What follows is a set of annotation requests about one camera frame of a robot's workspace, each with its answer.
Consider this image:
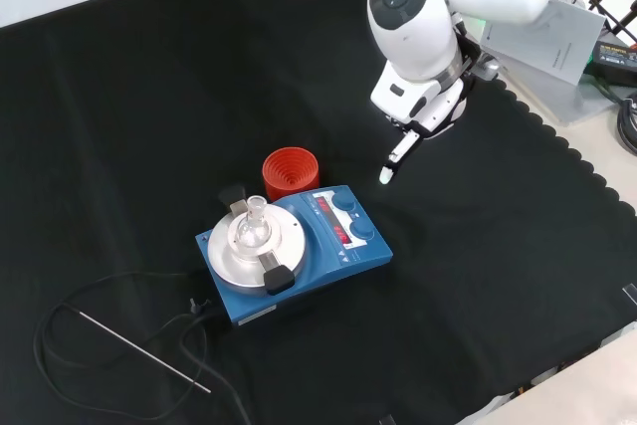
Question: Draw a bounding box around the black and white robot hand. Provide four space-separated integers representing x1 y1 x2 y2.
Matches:
369 64 472 186

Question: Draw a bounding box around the heater with blue base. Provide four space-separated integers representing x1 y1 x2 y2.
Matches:
194 184 394 330

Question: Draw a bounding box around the orange ribbed silicone cup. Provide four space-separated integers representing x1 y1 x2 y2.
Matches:
262 145 322 202

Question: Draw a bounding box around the pale board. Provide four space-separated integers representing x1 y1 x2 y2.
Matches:
479 0 609 87

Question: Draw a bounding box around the clear round-bottom glass flask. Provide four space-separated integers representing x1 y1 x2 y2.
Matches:
233 195 273 253

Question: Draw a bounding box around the black power adapter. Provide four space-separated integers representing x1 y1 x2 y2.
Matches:
588 39 637 87

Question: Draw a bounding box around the black bench cloth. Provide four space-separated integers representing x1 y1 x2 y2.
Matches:
0 0 637 425

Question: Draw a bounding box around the thin metal probe rod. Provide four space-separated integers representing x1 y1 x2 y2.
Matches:
74 309 213 394

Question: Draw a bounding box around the grey metal base plate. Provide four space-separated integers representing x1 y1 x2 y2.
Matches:
497 54 631 128

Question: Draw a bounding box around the black coiled cable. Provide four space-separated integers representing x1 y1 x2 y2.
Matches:
615 94 637 153

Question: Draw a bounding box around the thick black power cable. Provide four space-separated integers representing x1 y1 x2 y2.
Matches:
32 298 253 425

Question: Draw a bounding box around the thin black probe cable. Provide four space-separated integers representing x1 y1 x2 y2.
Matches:
47 271 210 318

